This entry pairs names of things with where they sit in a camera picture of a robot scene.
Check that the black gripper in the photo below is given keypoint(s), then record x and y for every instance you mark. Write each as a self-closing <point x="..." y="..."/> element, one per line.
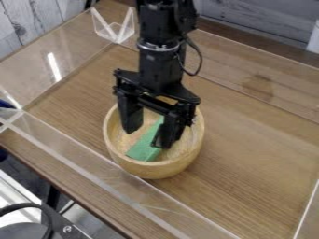
<point x="154" y="87"/>

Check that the green rectangular block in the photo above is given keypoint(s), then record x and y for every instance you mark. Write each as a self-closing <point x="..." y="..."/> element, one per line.
<point x="143" y="151"/>

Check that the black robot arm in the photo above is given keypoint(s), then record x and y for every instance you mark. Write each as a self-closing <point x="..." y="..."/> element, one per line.
<point x="167" y="20"/>

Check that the brown wooden bowl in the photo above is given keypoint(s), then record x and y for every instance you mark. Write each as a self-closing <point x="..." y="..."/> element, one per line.
<point x="171" y="161"/>

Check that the blue object at left edge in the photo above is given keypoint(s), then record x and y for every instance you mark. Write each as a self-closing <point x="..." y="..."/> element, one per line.
<point x="6" y="104"/>

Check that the white object at right edge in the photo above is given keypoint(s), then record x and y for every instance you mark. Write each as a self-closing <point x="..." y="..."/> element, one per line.
<point x="313" y="46"/>

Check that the clear acrylic enclosure wall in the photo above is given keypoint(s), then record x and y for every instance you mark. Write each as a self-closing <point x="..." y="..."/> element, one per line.
<point x="251" y="188"/>

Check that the black metal bracket with screw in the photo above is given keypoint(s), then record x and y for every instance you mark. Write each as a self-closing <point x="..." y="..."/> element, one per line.
<point x="63" y="229"/>

